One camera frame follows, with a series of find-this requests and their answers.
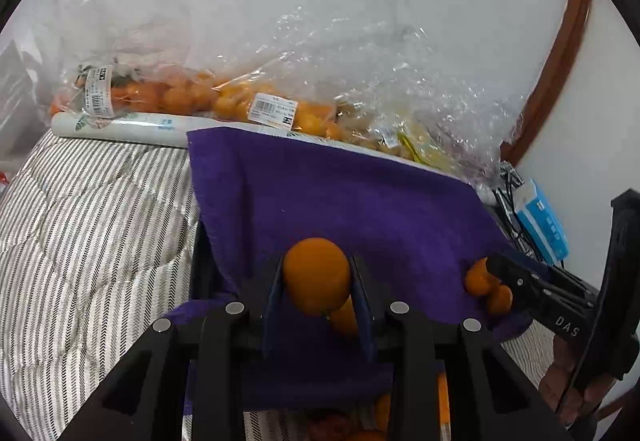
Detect clear bag of yellow fruit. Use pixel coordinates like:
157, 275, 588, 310
280, 0, 531, 189

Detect clear bag of leafy tangerines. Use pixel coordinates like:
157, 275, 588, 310
50, 0, 221, 119

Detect white paper roll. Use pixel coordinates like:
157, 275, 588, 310
51, 112, 501, 208

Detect large orange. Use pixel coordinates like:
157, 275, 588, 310
282, 237, 352, 314
465, 257, 501, 297

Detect clear bag of oranges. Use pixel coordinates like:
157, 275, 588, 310
210, 36, 351, 142

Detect purple towel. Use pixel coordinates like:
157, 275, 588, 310
165, 128, 531, 414

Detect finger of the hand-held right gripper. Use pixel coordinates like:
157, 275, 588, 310
485, 255, 599, 318
505, 248, 562, 280

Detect small tangerine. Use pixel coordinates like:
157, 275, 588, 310
437, 373, 451, 424
374, 393, 392, 432

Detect blue tissue box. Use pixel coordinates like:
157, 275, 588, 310
515, 180, 571, 267

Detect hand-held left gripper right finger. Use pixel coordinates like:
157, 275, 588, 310
348, 254, 576, 441

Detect mandarin orange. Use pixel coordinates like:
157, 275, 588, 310
486, 284, 514, 318
327, 298, 360, 338

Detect person's right hand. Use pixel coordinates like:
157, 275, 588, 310
539, 333, 619, 429

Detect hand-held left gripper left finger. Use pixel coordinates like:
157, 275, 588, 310
59, 255, 287, 441

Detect brown wooden door frame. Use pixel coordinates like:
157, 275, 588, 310
500, 0, 596, 167

